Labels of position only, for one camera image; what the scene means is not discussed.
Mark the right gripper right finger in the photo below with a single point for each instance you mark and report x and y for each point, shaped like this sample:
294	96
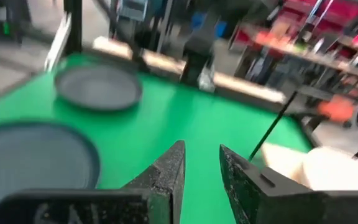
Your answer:
291	208

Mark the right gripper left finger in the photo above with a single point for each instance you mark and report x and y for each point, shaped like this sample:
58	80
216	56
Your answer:
89	207

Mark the white plate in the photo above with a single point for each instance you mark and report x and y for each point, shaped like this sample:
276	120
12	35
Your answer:
337	169

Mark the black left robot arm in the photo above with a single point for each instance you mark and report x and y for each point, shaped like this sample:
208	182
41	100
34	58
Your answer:
194	65

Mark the dark blue plate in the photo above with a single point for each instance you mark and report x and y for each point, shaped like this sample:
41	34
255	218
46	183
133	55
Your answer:
33	165

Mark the orange shop vacuum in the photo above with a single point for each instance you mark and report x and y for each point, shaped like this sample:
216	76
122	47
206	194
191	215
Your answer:
336	109

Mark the dark grey plate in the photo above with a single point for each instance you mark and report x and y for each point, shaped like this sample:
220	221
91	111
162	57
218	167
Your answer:
98	88

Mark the green table mat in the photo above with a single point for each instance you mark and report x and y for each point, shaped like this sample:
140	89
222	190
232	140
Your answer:
182	118

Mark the long wooden workbench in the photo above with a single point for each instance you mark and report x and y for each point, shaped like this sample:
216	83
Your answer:
315	57

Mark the brown cardboard box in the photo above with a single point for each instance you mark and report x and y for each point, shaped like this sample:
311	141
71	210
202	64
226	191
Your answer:
280	28

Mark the small blue bin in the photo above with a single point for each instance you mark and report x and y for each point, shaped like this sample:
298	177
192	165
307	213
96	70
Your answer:
221	29

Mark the grey plastic case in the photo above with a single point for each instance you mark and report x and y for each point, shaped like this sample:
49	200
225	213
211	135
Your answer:
132	9

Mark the silver metal bracket strip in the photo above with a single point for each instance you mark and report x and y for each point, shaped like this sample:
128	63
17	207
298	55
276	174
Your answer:
57	43

